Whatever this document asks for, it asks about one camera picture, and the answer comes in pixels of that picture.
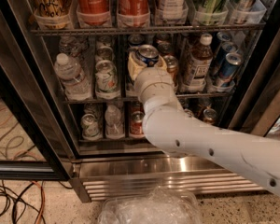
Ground glass fridge door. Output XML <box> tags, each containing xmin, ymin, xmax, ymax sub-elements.
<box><xmin>221</xmin><ymin>20</ymin><xmax>280</xmax><ymax>136</ymax></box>
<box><xmin>0</xmin><ymin>0</ymin><xmax>75</xmax><ymax>180</ymax></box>

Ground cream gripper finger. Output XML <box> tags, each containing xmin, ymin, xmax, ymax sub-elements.
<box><xmin>157</xmin><ymin>56</ymin><xmax>167</xmax><ymax>69</ymax></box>
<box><xmin>128</xmin><ymin>51</ymin><xmax>147</xmax><ymax>81</ymax></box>

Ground blue red bull can rear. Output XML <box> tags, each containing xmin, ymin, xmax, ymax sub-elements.
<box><xmin>216</xmin><ymin>32</ymin><xmax>231</xmax><ymax>44</ymax></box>

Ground clear plastic bag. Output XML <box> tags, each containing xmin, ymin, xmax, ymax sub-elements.
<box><xmin>97</xmin><ymin>187</ymin><xmax>203</xmax><ymax>224</ymax></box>

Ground white green can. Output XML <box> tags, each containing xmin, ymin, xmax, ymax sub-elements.
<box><xmin>95</xmin><ymin>46</ymin><xmax>113</xmax><ymax>62</ymax></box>
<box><xmin>96</xmin><ymin>35</ymin><xmax>112</xmax><ymax>48</ymax></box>
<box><xmin>95</xmin><ymin>60</ymin><xmax>118</xmax><ymax>93</ymax></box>

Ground white green can front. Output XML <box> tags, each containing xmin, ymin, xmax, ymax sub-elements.
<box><xmin>95</xmin><ymin>60</ymin><xmax>118</xmax><ymax>93</ymax></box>

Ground middle wire shelf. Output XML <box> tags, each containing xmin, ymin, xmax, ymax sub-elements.
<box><xmin>63</xmin><ymin>92</ymin><xmax>233</xmax><ymax>104</ymax></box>

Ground silver green can top right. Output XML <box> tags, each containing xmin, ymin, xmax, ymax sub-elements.
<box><xmin>230</xmin><ymin>0</ymin><xmax>257</xmax><ymax>24</ymax></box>

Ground blue pepsi can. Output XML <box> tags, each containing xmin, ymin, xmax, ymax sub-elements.
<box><xmin>128</xmin><ymin>35</ymin><xmax>145</xmax><ymax>47</ymax></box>
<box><xmin>135</xmin><ymin>44</ymin><xmax>159</xmax><ymax>67</ymax></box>

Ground black cables on floor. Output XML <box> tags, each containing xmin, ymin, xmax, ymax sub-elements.
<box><xmin>0</xmin><ymin>180</ymin><xmax>74</xmax><ymax>224</ymax></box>

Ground red can bottom shelf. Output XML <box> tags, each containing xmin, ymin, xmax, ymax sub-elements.
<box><xmin>130</xmin><ymin>111</ymin><xmax>144</xmax><ymax>136</ymax></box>

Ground left coca-cola can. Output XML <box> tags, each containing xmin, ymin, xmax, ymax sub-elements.
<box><xmin>78</xmin><ymin>0</ymin><xmax>109</xmax><ymax>25</ymax></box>

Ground silver green can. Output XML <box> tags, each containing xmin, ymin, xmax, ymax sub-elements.
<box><xmin>230</xmin><ymin>0</ymin><xmax>257</xmax><ymax>24</ymax></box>
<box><xmin>80</xmin><ymin>114</ymin><xmax>101</xmax><ymax>140</ymax></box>

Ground green striped can top shelf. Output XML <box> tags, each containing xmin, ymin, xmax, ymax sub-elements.
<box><xmin>192</xmin><ymin>0</ymin><xmax>227</xmax><ymax>25</ymax></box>

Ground right coca-cola can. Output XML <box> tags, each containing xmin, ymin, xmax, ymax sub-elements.
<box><xmin>119</xmin><ymin>0</ymin><xmax>149</xmax><ymax>27</ymax></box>

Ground bronze can bottom shelf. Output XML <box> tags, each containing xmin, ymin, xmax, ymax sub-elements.
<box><xmin>203</xmin><ymin>108</ymin><xmax>217</xmax><ymax>125</ymax></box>

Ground front water bottle middle shelf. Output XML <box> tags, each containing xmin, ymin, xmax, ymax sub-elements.
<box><xmin>54</xmin><ymin>53</ymin><xmax>91</xmax><ymax>101</ymax></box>

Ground yellow lacroix can top shelf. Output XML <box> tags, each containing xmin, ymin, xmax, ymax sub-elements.
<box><xmin>34</xmin><ymin>0</ymin><xmax>72</xmax><ymax>29</ymax></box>

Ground orange cable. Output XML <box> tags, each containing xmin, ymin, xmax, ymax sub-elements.
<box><xmin>29</xmin><ymin>180</ymin><xmax>47</xmax><ymax>224</ymax></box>

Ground silver green can bottom left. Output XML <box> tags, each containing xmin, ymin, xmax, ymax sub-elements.
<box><xmin>80</xmin><ymin>114</ymin><xmax>101</xmax><ymax>140</ymax></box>

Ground blue red bull can front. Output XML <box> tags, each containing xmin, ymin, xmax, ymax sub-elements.
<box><xmin>215</xmin><ymin>52</ymin><xmax>243</xmax><ymax>87</ymax></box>

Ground coca-cola can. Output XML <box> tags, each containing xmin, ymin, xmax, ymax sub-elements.
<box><xmin>78</xmin><ymin>0</ymin><xmax>109</xmax><ymax>25</ymax></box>
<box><xmin>119</xmin><ymin>0</ymin><xmax>149</xmax><ymax>27</ymax></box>

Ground stainless fridge base grille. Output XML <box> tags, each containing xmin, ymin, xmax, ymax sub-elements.
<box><xmin>70</xmin><ymin>154</ymin><xmax>261</xmax><ymax>203</ymax></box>

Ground orange lacroix can front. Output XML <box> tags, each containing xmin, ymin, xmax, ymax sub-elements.
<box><xmin>163</xmin><ymin>55</ymin><xmax>178</xmax><ymax>83</ymax></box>

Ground blue pepsi can rear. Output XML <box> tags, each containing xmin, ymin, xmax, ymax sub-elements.
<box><xmin>128</xmin><ymin>35</ymin><xmax>145</xmax><ymax>47</ymax></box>

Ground orange lacroix can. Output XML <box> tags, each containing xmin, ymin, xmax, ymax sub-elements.
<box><xmin>163</xmin><ymin>55</ymin><xmax>178</xmax><ymax>83</ymax></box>
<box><xmin>157</xmin><ymin>43</ymin><xmax>175</xmax><ymax>56</ymax></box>
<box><xmin>154</xmin><ymin>34</ymin><xmax>171</xmax><ymax>44</ymax></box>

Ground right glass fridge door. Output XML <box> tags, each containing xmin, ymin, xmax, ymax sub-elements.
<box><xmin>221</xmin><ymin>20</ymin><xmax>280</xmax><ymax>136</ymax></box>

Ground orange lacroix can rear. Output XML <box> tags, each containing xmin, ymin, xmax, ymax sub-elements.
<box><xmin>154</xmin><ymin>34</ymin><xmax>171</xmax><ymax>44</ymax></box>

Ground white label bottle top shelf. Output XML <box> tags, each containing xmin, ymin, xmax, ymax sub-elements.
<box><xmin>156</xmin><ymin>0</ymin><xmax>185</xmax><ymax>20</ymax></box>

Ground left glass fridge door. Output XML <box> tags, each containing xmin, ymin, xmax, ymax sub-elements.
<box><xmin>0</xmin><ymin>0</ymin><xmax>75</xmax><ymax>180</ymax></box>

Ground top wire shelf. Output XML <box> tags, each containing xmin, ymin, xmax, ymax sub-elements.
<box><xmin>30</xmin><ymin>22</ymin><xmax>265</xmax><ymax>36</ymax></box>

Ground blue pepsi can front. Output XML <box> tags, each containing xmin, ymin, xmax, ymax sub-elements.
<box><xmin>135</xmin><ymin>44</ymin><xmax>159</xmax><ymax>67</ymax></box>

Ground amber tea bottle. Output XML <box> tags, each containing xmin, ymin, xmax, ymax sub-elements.
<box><xmin>183</xmin><ymin>33</ymin><xmax>213</xmax><ymax>86</ymax></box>

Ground wire shelf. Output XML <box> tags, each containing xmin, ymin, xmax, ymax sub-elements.
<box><xmin>30</xmin><ymin>22</ymin><xmax>265</xmax><ymax>36</ymax></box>
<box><xmin>63</xmin><ymin>92</ymin><xmax>233</xmax><ymax>104</ymax></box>

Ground blue red bull can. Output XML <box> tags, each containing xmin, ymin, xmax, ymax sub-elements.
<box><xmin>216</xmin><ymin>32</ymin><xmax>231</xmax><ymax>44</ymax></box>
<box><xmin>210</xmin><ymin>41</ymin><xmax>238</xmax><ymax>77</ymax></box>
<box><xmin>215</xmin><ymin>52</ymin><xmax>243</xmax><ymax>87</ymax></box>

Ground white green can rear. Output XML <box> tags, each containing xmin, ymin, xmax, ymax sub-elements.
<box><xmin>96</xmin><ymin>35</ymin><xmax>112</xmax><ymax>48</ymax></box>

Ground rear water bottle middle shelf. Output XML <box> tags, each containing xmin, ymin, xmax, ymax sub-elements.
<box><xmin>59</xmin><ymin>35</ymin><xmax>84</xmax><ymax>63</ymax></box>

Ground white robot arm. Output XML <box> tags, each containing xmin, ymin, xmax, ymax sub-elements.
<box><xmin>133</xmin><ymin>67</ymin><xmax>280</xmax><ymax>197</ymax></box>

